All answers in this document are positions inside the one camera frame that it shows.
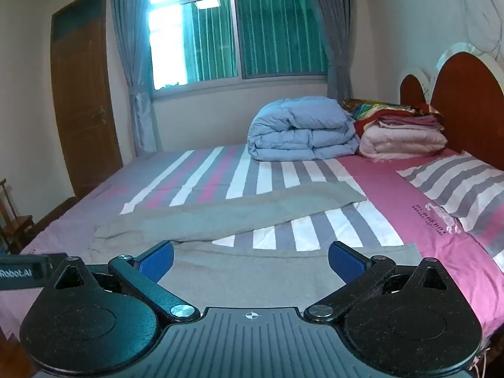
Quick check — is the folded light blue duvet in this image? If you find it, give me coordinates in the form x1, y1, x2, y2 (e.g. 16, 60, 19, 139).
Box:
247, 95, 361, 162

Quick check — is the grey-blue curtain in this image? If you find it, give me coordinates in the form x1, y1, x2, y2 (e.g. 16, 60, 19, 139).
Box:
109, 0, 158, 158
307, 0, 357, 101

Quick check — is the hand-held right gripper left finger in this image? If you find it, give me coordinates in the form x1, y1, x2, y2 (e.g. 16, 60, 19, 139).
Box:
51, 240, 201, 322

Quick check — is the wooden chair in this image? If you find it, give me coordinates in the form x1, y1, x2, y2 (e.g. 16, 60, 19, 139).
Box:
0, 178, 35, 255

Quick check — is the brown wooden door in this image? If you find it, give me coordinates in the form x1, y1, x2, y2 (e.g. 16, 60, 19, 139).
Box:
50, 0, 124, 199

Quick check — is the folded colourful blanket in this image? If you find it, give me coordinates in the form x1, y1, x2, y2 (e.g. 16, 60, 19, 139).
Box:
341, 98, 445, 135

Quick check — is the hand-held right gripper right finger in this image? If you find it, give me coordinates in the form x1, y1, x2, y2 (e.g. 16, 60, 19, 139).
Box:
303, 240, 453, 322

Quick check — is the window with green glass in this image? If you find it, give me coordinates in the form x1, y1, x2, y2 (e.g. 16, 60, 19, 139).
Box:
147, 0, 329, 91

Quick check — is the striped pillow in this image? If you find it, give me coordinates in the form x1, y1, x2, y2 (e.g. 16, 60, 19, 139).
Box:
396, 150, 504, 253

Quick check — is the white wall cable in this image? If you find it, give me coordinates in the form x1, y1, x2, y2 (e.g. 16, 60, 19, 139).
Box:
457, 0, 504, 54

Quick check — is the folded pale pink blanket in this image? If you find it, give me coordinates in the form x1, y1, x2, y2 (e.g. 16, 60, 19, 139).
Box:
358, 124, 450, 160

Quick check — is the brown and white headboard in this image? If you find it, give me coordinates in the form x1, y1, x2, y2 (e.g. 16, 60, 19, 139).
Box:
399, 41, 504, 170

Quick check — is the grey towel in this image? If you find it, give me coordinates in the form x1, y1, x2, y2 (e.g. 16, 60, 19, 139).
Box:
87, 182, 418, 312

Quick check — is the bed with striped sheet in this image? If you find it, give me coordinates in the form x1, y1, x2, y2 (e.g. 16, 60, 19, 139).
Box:
0, 144, 504, 378

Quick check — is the folded mauve cloth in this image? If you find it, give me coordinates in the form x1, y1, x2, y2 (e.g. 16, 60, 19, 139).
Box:
376, 115, 445, 131

